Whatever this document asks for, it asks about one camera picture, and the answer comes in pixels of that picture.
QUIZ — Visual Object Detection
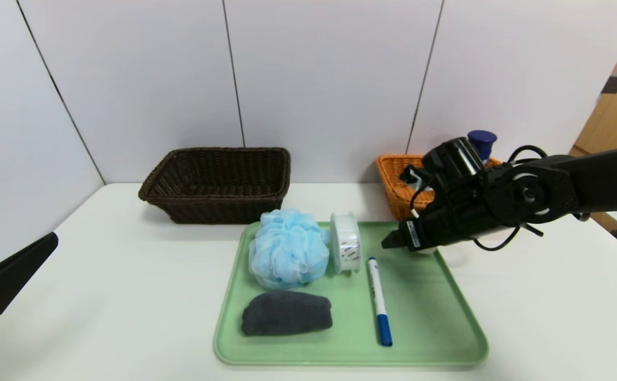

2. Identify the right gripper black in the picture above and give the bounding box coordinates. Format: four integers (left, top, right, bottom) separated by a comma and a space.
380, 204, 471, 252

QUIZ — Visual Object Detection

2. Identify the white tape roll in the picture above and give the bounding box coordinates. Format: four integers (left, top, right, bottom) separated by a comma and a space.
330, 212, 361, 275

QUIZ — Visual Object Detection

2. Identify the blue and white marker pen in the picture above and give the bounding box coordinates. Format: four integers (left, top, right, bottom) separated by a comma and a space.
367, 257, 393, 347

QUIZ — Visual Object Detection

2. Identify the light blue bath loofah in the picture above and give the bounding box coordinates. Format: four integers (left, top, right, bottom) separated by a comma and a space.
249, 208, 330, 291

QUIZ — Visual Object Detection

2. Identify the white bottle with blue cap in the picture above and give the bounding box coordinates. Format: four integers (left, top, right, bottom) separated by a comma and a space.
467, 130, 498, 165

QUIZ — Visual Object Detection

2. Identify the orange wicker basket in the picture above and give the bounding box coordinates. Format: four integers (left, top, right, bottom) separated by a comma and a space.
376, 154, 505, 222

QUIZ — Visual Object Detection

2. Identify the dark brown wicker basket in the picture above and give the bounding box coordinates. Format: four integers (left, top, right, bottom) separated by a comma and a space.
138, 147, 292, 225

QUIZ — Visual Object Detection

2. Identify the light green plastic tray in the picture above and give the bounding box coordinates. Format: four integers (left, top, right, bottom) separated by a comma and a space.
214, 221, 488, 366

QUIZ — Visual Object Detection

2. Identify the dark grey rolled towel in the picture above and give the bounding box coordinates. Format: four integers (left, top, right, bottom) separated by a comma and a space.
241, 291, 333, 337

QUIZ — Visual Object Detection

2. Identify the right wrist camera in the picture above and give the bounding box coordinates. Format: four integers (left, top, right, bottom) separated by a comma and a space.
400, 164, 436, 197

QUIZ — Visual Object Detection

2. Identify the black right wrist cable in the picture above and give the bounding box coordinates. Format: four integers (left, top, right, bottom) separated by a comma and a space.
470, 144, 550, 252

